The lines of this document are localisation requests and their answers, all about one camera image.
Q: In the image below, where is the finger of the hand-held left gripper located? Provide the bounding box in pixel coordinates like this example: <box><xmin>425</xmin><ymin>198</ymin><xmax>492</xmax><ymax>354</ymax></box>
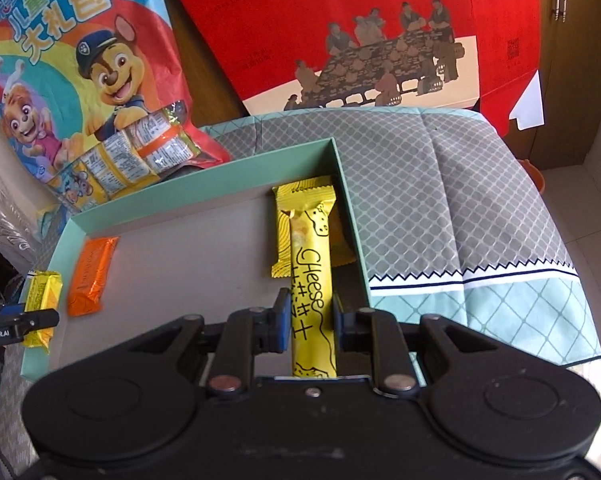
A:
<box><xmin>14</xmin><ymin>308</ymin><xmax>60</xmax><ymax>334</ymax></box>

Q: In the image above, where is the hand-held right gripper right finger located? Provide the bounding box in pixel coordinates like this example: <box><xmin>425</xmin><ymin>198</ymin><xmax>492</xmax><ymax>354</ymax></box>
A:
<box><xmin>331</xmin><ymin>294</ymin><xmax>502</xmax><ymax>393</ymax></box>

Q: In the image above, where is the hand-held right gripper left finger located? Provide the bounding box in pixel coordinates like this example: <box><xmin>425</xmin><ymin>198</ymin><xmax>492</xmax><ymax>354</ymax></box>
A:
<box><xmin>128</xmin><ymin>287</ymin><xmax>292</xmax><ymax>395</ymax></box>

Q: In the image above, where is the small yellow snack packet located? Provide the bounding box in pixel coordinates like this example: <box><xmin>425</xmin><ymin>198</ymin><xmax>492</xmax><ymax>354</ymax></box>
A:
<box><xmin>22</xmin><ymin>270</ymin><xmax>64</xmax><ymax>351</ymax></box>

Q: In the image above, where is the yellow cheese stick packet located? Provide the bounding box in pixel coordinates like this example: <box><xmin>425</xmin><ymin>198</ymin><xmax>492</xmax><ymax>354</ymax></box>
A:
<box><xmin>287</xmin><ymin>207</ymin><xmax>339</xmax><ymax>379</ymax></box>

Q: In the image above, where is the orange snack packet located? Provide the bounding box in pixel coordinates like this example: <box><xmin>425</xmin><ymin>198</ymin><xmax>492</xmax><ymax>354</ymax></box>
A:
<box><xmin>67</xmin><ymin>236</ymin><xmax>120</xmax><ymax>317</ymax></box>

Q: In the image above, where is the yellow square snack packet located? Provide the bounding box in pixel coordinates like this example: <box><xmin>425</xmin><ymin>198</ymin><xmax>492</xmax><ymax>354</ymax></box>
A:
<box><xmin>270</xmin><ymin>175</ymin><xmax>357</xmax><ymax>279</ymax></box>

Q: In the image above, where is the green cardboard box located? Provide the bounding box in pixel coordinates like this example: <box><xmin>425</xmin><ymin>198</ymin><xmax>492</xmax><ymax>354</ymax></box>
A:
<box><xmin>19</xmin><ymin>136</ymin><xmax>377</xmax><ymax>382</ymax></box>

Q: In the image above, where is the light blue yellow packet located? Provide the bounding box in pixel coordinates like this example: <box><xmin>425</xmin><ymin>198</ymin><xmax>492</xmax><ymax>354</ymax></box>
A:
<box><xmin>35</xmin><ymin>202</ymin><xmax>74</xmax><ymax>241</ymax></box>

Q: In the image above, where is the white lace curtain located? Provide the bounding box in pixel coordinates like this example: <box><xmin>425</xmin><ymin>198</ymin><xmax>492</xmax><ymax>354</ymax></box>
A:
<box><xmin>0</xmin><ymin>95</ymin><xmax>67</xmax><ymax>272</ymax></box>

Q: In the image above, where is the grey green patterned tablecloth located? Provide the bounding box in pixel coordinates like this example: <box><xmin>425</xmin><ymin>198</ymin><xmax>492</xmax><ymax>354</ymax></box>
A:
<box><xmin>0</xmin><ymin>109</ymin><xmax>601</xmax><ymax>466</ymax></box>

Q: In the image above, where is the orange plastic basin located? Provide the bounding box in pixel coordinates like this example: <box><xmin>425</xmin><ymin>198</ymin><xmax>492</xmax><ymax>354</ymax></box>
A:
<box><xmin>520</xmin><ymin>160</ymin><xmax>546</xmax><ymax>196</ymax></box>

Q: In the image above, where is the cartoon dog snack bag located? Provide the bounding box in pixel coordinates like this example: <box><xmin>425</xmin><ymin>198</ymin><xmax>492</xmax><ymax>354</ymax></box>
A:
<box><xmin>0</xmin><ymin>0</ymin><xmax>232</xmax><ymax>214</ymax></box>

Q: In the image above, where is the red gift box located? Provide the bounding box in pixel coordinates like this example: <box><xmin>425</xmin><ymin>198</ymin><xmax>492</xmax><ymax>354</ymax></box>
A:
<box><xmin>153</xmin><ymin>0</ymin><xmax>547</xmax><ymax>138</ymax></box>

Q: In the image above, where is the brown wooden cabinet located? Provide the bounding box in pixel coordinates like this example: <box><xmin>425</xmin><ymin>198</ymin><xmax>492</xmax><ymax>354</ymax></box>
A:
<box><xmin>535</xmin><ymin>0</ymin><xmax>601</xmax><ymax>172</ymax></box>

